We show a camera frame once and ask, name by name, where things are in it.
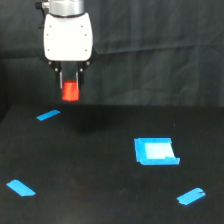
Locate blue tape strip near left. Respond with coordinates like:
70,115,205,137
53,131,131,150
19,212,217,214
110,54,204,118
7,180,35,197

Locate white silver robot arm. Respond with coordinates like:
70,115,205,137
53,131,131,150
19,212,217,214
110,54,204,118
35,0,94,87

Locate red hexagonal block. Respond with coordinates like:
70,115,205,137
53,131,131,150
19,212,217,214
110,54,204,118
62,80,79,101

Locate blue tape strip near right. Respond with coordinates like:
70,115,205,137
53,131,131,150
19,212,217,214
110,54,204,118
177,188,205,206

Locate black backdrop curtain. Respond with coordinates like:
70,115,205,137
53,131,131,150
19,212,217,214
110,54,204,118
0,0,224,116

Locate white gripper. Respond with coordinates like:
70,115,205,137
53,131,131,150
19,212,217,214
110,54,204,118
43,13,93,89

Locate blue tape square marker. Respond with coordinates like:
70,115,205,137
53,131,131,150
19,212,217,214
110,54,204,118
134,138,180,165

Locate blue tape strip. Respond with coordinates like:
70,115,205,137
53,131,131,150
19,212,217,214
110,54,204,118
36,110,60,121
7,180,35,197
177,188,205,206

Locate blue tape strip far left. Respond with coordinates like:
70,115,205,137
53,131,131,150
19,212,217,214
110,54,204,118
36,110,60,121

